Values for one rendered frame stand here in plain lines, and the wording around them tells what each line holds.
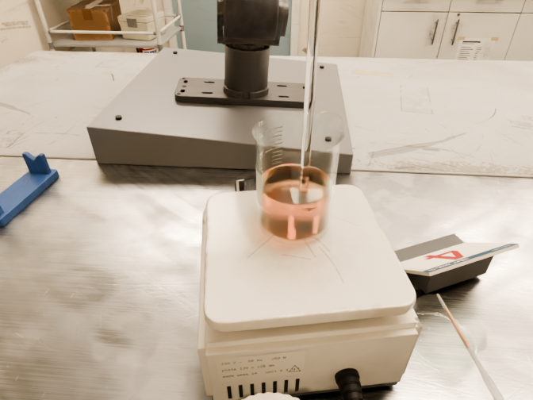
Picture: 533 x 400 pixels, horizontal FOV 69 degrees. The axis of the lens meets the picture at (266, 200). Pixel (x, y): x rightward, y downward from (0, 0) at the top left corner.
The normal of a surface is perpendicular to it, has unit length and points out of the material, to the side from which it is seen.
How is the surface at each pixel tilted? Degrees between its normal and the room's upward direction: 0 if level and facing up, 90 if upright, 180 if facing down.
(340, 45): 90
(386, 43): 90
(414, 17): 90
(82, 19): 92
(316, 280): 0
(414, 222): 0
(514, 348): 0
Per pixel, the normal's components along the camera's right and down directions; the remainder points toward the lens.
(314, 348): 0.11, 0.59
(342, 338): 0.00, -0.81
